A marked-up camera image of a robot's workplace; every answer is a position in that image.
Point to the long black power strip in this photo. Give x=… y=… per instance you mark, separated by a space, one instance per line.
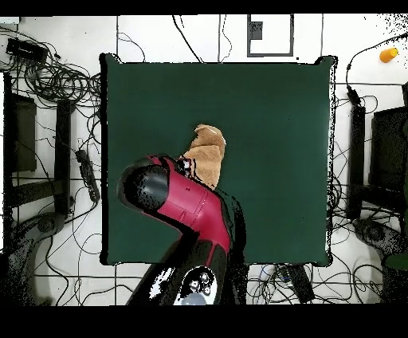
x=87 y=175

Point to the black metal frame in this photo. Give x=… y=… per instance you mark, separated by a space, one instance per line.
x=62 y=153
x=357 y=143

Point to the orange terry towel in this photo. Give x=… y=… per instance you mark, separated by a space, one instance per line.
x=207 y=159

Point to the orange plastic cup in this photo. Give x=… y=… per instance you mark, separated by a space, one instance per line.
x=389 y=55

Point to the flat black box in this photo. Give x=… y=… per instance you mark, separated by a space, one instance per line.
x=25 y=50

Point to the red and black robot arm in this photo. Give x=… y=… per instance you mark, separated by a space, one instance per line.
x=191 y=204

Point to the grey rectangular floor frame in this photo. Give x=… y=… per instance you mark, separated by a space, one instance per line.
x=271 y=55

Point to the dark green tablecloth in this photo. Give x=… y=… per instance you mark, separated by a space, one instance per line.
x=271 y=159

